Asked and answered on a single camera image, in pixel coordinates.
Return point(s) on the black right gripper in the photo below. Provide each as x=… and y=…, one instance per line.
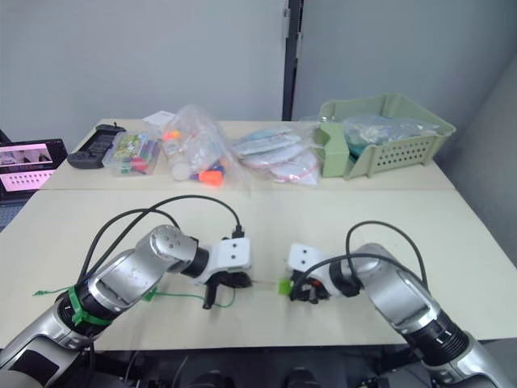
x=317, y=291

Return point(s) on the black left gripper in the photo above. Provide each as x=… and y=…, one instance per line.
x=226, y=279

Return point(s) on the light green cube block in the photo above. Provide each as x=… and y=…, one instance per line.
x=284, y=286

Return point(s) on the green lace with clear tip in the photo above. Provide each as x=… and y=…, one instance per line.
x=177, y=295

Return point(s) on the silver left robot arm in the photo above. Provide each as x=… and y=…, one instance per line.
x=121, y=279

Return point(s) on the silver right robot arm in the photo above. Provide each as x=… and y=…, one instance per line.
x=396, y=291

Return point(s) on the clear box of coloured pieces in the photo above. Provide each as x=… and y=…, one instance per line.
x=131, y=155

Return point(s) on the clear bag of white discs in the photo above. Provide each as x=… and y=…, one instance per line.
x=291, y=165

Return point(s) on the small pale green box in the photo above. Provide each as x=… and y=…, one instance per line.
x=335, y=153

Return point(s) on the teal packet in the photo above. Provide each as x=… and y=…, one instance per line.
x=355, y=151

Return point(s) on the clear bag of toys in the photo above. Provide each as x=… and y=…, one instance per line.
x=198, y=141

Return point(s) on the clear bag of blue packs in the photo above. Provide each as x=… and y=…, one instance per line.
x=266, y=139

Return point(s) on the pale green plastic basket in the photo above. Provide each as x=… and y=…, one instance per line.
x=400, y=155

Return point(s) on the clear plastic bag in basket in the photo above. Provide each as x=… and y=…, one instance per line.
x=383, y=125

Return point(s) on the small white box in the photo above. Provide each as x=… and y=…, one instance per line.
x=159, y=117

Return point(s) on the black game controller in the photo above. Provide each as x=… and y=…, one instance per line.
x=95, y=145

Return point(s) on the open laptop with pink screen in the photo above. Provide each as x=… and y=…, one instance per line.
x=28, y=161

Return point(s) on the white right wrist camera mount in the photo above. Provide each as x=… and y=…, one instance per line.
x=303, y=256

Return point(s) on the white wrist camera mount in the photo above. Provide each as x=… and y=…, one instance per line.
x=303, y=256
x=232, y=254

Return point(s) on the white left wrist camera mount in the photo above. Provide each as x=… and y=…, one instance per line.
x=232, y=254

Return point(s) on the black vertical wall post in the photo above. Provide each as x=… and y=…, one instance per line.
x=292, y=60

